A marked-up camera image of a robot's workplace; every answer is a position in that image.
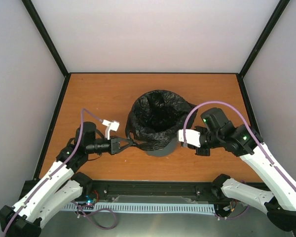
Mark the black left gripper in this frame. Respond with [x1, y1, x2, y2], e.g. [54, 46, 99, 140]
[87, 135, 133, 155]

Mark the teal plastic trash bin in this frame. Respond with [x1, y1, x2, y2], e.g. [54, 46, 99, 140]
[146, 138, 178, 157]

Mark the black plastic trash bag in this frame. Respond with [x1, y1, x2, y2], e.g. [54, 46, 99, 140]
[125, 90, 196, 152]

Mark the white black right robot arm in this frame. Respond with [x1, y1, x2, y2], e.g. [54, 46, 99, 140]
[195, 108, 296, 232]

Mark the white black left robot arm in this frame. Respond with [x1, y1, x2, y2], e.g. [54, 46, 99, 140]
[0, 120, 133, 237]

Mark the small green-lit circuit board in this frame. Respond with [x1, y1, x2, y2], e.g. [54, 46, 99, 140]
[86, 194, 99, 205]

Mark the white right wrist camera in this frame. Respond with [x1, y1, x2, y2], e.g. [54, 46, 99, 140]
[177, 129, 201, 149]

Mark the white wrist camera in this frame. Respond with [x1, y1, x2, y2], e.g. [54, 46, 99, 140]
[102, 119, 119, 140]
[177, 129, 201, 149]

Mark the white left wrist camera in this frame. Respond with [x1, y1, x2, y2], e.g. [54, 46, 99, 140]
[102, 119, 119, 140]

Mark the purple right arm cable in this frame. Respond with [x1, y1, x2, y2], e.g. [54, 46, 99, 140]
[183, 101, 296, 200]

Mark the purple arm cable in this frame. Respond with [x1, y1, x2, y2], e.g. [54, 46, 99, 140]
[1, 108, 104, 237]
[183, 101, 296, 200]

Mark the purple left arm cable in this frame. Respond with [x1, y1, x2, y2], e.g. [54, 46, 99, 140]
[1, 108, 104, 237]

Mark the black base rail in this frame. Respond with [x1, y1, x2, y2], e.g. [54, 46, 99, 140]
[23, 179, 287, 203]

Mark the light blue slotted cable duct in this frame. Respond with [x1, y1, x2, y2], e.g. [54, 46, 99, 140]
[61, 201, 216, 215]

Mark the metal base plate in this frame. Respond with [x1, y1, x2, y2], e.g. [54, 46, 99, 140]
[40, 203, 295, 237]

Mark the black right rear frame post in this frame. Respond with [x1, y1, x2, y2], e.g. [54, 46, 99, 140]
[239, 0, 291, 76]

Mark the black frame post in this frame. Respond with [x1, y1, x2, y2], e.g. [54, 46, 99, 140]
[21, 0, 70, 77]
[239, 0, 291, 76]

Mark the black left rear frame post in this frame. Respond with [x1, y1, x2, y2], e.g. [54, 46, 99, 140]
[21, 0, 70, 77]

